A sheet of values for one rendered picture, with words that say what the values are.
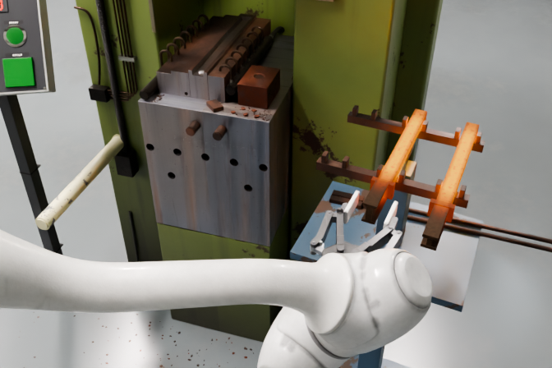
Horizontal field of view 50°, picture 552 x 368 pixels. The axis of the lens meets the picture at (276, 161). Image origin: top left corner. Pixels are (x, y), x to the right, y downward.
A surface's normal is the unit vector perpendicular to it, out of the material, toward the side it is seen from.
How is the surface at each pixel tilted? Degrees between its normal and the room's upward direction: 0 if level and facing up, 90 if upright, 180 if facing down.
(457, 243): 0
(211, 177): 90
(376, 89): 90
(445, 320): 0
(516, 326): 0
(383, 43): 90
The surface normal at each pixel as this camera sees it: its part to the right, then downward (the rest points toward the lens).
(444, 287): 0.00, -0.81
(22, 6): 0.12, 0.09
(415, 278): 0.66, -0.46
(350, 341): -0.12, 0.77
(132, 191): -0.29, 0.56
